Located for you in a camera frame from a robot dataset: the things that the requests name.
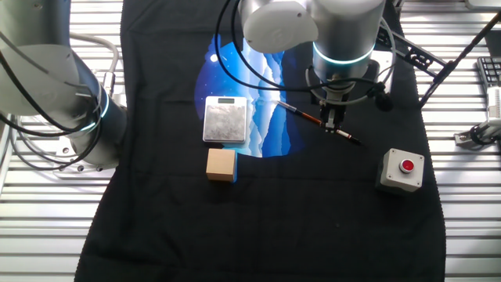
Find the wooden cube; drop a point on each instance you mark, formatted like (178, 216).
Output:
(220, 164)

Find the silver digital scale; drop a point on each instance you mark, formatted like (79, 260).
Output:
(225, 121)

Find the black keyboard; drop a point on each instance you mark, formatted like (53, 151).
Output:
(491, 72)

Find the black cloth with blue print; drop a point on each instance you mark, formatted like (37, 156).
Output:
(274, 235)

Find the grey box with red button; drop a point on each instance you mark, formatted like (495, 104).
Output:
(395, 176)

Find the small silver metal bracket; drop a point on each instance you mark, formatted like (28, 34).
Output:
(463, 138)

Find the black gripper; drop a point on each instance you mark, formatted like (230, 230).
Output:
(332, 105)

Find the silver ribbed camera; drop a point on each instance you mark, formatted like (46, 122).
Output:
(494, 105)

